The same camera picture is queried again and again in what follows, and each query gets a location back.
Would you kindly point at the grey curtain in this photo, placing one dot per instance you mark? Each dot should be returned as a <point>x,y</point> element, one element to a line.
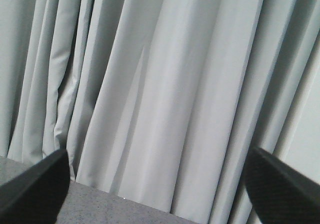
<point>159,101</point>

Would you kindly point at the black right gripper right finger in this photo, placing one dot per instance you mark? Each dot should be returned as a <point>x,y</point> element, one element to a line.
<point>278,193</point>

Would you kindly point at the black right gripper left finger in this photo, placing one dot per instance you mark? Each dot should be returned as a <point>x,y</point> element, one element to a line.
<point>36,196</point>

